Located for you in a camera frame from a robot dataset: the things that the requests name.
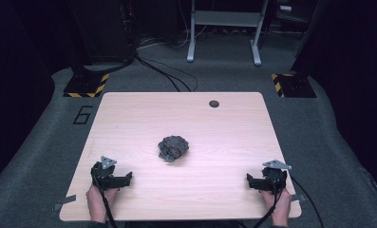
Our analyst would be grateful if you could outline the person's left hand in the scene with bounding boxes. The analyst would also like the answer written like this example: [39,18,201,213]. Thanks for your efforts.
[85,183,120,223]

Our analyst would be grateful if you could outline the white metal desk frame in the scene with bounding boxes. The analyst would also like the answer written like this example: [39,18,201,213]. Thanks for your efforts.
[186,0,270,67]

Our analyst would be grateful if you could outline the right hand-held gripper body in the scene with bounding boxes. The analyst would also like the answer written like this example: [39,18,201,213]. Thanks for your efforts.
[260,159,293,195]

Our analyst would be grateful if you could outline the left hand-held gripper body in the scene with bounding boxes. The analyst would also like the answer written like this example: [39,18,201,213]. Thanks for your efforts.
[90,155,118,191]

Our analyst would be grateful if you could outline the hand-held gripper black cable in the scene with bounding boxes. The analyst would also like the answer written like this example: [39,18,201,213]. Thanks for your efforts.
[91,167,119,228]
[252,177,285,228]

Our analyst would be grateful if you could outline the black floor cables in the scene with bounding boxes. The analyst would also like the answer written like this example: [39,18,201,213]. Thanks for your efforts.
[134,52,199,93]

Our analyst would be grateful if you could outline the grey speckled towel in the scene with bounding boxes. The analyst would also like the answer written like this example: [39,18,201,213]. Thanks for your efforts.
[157,135,190,163]

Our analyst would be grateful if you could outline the left hand-held gripper black cable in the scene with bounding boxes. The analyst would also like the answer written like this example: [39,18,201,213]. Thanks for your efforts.
[91,167,119,228]

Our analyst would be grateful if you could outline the person's right hand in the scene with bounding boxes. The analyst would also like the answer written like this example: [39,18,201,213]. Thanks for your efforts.
[260,186,292,227]

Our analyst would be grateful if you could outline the black computer tower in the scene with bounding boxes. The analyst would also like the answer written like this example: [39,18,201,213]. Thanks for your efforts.
[66,0,137,74]

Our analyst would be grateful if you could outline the dark stand column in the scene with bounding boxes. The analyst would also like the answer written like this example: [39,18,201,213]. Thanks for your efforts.
[290,0,328,76]

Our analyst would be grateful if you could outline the right hand-held gripper black cable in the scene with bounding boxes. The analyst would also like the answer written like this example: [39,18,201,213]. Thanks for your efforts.
[252,177,285,228]

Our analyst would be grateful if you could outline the striped black stand base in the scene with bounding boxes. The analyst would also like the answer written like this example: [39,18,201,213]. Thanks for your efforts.
[63,72,110,99]
[270,72,317,99]

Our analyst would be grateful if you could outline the black cable beside table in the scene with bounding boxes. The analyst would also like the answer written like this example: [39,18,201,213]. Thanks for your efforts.
[290,175,326,228]

